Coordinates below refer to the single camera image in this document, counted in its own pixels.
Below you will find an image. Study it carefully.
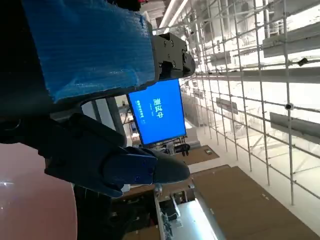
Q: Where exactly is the blue screen monitor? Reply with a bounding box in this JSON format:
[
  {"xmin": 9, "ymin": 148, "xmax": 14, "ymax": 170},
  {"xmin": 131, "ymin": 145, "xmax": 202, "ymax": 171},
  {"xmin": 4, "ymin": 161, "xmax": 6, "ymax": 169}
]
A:
[{"xmin": 127, "ymin": 78, "xmax": 188, "ymax": 146}]

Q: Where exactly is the white metal grid frame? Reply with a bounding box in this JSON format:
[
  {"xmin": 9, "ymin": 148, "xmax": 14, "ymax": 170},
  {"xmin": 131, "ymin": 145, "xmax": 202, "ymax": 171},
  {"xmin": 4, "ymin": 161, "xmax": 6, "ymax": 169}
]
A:
[{"xmin": 152, "ymin": 0, "xmax": 320, "ymax": 207}]

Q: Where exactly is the brown wooden cabinet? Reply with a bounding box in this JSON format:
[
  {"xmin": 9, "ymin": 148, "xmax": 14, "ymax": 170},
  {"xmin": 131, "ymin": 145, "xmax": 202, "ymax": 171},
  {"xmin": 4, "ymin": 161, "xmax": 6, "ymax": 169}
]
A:
[{"xmin": 184, "ymin": 144, "xmax": 320, "ymax": 240}]

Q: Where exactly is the pink bowl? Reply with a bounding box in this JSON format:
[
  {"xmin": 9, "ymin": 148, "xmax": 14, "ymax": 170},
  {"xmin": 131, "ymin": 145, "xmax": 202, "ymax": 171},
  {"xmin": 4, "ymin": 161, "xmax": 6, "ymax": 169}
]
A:
[{"xmin": 0, "ymin": 143, "xmax": 78, "ymax": 240}]

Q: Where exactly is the bare left robot hand, blue tape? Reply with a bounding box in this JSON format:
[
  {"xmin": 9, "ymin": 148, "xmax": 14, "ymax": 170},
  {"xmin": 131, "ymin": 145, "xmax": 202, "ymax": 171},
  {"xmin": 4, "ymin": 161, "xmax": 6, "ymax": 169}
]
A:
[{"xmin": 0, "ymin": 0, "xmax": 196, "ymax": 200}]

